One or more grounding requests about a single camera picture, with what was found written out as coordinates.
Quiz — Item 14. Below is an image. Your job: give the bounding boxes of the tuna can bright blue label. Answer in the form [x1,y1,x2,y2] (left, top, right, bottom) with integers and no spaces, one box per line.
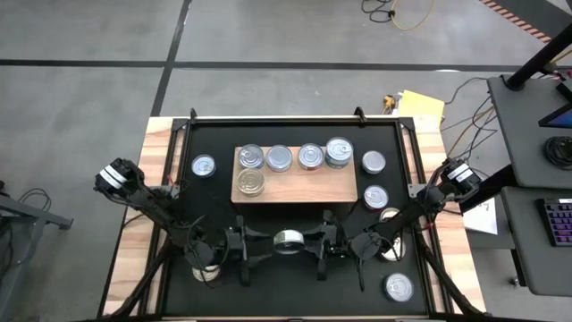
[237,143,266,171]

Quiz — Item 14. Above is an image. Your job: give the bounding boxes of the silver pull-tab tuna can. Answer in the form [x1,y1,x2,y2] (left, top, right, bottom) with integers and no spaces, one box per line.
[273,228,307,256]

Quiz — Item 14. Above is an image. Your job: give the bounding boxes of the black metal rig frame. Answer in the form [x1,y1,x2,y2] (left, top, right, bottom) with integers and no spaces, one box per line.
[96,106,488,322]

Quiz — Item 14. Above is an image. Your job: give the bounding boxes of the monitor with blue screen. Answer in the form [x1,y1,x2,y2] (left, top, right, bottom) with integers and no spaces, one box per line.
[537,101,572,131]

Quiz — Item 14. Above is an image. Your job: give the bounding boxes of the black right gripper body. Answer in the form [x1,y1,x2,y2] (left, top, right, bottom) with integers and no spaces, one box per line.
[315,209,350,283]

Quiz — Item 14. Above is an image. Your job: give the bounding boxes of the grey desk panel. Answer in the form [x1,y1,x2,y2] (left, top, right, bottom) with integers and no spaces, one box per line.
[485,74,572,189]
[500,185,572,297]

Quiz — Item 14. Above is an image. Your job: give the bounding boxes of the yellow extension cable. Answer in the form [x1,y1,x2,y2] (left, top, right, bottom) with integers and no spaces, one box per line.
[388,0,437,32]

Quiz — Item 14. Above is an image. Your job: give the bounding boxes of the black floor cable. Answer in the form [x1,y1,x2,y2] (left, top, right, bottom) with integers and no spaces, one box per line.
[443,76,491,106]
[360,0,397,24]

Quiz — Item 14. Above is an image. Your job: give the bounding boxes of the white paper sheet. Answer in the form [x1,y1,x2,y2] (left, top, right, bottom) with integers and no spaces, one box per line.
[461,195,500,237]

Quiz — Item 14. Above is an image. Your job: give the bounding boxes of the silver tuna can red label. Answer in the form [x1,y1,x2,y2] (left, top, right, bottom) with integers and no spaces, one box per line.
[297,142,325,172]
[362,184,391,212]

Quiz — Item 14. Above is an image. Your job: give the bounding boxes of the backlit black keyboard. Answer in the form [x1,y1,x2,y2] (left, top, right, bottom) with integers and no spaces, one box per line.
[534,196,572,248]

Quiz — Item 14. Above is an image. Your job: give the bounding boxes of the pale-lid can white blue label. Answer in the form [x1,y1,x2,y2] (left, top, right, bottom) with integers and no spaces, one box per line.
[380,236,408,263]

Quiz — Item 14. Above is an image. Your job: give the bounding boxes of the silver tuna can blue label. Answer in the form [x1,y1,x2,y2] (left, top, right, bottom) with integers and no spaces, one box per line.
[383,272,415,303]
[190,153,218,179]

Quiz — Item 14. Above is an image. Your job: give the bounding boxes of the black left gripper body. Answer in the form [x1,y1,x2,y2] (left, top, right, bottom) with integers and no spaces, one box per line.
[222,214,252,288]

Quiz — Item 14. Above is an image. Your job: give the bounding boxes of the green white label tuna can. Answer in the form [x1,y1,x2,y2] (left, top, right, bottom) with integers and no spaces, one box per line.
[265,144,294,174]
[360,149,387,175]

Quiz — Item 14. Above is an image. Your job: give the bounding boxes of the grey metal stand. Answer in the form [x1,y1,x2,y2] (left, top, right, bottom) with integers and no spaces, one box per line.
[0,181,75,322]

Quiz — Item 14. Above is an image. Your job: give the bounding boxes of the wooden shelf black metal legs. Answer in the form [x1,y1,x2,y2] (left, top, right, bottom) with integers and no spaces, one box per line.
[230,145,359,206]

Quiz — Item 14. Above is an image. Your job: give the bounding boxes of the coiled black cable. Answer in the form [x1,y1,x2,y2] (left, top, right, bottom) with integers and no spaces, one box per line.
[543,135,572,171]

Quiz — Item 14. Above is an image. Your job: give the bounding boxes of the black table mat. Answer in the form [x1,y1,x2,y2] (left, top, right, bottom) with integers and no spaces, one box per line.
[163,123,431,317]

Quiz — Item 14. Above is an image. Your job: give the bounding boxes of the yellow paper pad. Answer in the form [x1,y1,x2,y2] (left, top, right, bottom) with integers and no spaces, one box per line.
[397,89,446,124]

